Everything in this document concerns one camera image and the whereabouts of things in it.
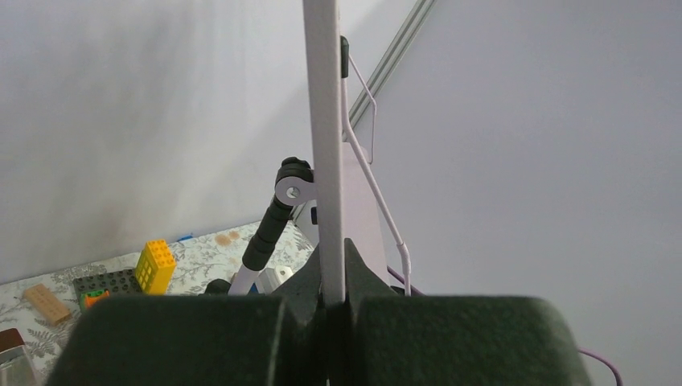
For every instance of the dark grey brick baseplate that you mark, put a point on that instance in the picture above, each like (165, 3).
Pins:
(117, 283)

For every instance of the brown metronome box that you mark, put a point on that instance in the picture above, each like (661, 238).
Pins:
(17, 367)

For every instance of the yellow toy brick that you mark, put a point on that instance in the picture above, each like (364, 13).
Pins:
(155, 267)

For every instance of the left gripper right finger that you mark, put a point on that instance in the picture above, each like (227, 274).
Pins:
(378, 337)

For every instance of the orange curved brick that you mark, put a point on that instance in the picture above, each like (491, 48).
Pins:
(88, 299)

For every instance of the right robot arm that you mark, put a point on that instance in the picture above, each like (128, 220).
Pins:
(281, 247)

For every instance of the pink music stand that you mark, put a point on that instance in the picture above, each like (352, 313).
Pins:
(329, 122)

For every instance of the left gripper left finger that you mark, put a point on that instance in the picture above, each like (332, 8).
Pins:
(198, 339)

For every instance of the wooden block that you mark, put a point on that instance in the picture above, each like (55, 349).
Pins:
(47, 304)

